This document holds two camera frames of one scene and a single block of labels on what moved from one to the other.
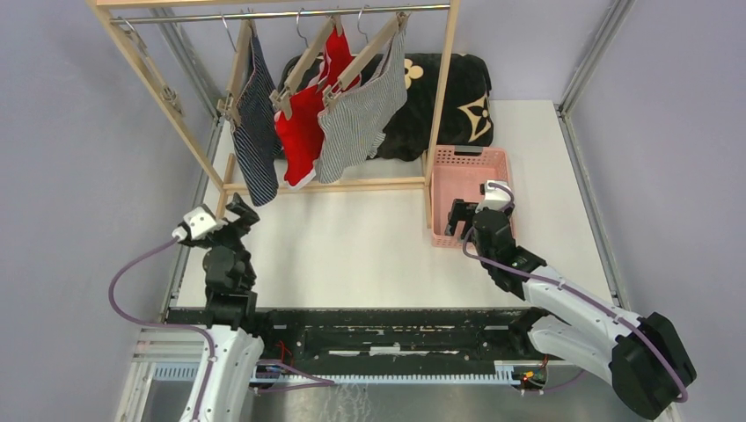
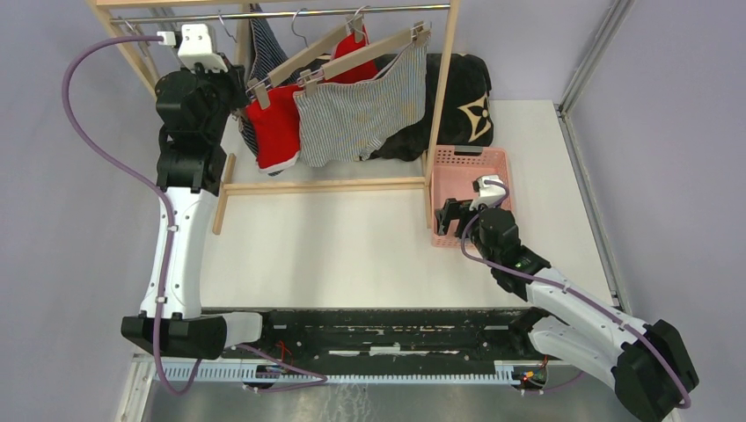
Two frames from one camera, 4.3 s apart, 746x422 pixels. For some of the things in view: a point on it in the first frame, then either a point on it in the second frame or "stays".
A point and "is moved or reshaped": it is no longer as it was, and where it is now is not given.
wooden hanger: (303, 64) is moved or reshaped
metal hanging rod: (283, 14) stays
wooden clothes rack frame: (215, 182) stays
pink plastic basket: (457, 173) stays
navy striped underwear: (258, 133) → (266, 52)
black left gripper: (247, 217) → (233, 78)
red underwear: (299, 133) → (276, 129)
